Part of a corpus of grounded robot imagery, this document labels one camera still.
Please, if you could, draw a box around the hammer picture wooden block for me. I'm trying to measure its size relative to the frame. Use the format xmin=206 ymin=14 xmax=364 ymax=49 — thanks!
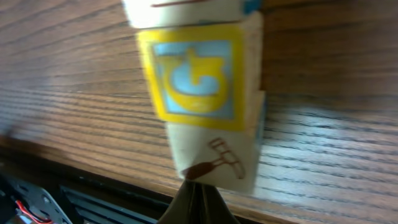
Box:
xmin=165 ymin=90 xmax=267 ymax=195

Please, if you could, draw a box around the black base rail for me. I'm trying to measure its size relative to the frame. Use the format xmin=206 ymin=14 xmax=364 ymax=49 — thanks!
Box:
xmin=0 ymin=146 xmax=268 ymax=224

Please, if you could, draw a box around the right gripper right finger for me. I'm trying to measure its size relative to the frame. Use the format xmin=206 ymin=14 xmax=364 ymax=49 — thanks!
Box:
xmin=197 ymin=184 xmax=240 ymax=224

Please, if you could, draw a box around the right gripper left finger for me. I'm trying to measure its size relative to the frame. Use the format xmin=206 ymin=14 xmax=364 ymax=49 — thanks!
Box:
xmin=157 ymin=180 xmax=196 ymax=224

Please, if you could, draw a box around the white maze picture block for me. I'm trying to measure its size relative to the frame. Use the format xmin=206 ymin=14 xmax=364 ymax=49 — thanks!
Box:
xmin=122 ymin=0 xmax=262 ymax=29

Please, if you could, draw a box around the plain yellow wooden block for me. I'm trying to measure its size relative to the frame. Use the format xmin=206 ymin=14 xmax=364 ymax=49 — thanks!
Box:
xmin=137 ymin=12 xmax=264 ymax=131

